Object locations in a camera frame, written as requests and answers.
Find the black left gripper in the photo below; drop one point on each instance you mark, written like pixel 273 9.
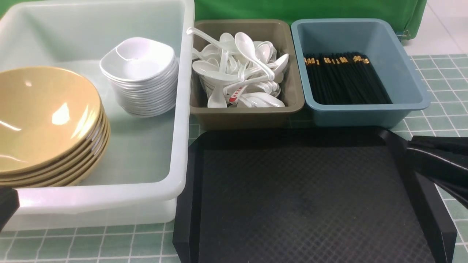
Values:
pixel 9 204

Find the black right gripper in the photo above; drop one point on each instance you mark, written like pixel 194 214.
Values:
pixel 444 161

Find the green checkered table mat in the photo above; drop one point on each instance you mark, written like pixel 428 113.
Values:
pixel 446 79

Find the stack of tan bowls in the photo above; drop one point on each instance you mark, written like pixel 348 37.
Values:
pixel 54 129

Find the blue plastic chopstick bin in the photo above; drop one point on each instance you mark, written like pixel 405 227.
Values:
pixel 376 39

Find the bundle of black chopsticks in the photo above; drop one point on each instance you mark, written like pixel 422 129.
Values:
pixel 347 78

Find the white translucent plastic tub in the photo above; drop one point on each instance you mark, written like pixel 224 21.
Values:
pixel 142 172

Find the green cloth backdrop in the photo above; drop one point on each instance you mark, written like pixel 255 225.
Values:
pixel 404 16

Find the black plastic serving tray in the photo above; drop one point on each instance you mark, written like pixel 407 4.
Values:
pixel 317 195

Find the stack of white dishes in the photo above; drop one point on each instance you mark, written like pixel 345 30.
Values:
pixel 143 74

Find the pile of white spoons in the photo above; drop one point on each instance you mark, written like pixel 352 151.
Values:
pixel 236 71

